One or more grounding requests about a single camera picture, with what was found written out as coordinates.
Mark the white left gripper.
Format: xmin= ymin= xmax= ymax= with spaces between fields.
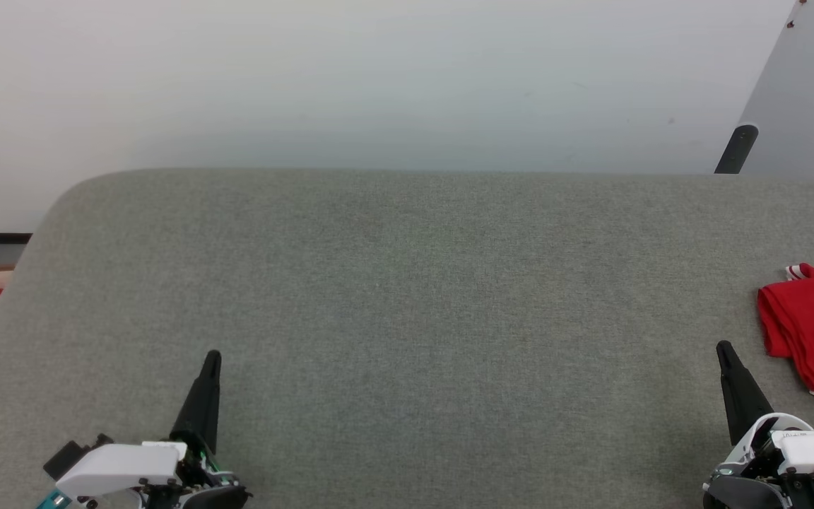
xmin=54 ymin=350 xmax=252 ymax=509

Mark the grey flat panel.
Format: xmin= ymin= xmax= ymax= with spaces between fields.
xmin=739 ymin=0 xmax=814 ymax=183

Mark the black round leg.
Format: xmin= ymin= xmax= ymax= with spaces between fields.
xmin=714 ymin=124 xmax=760 ymax=175

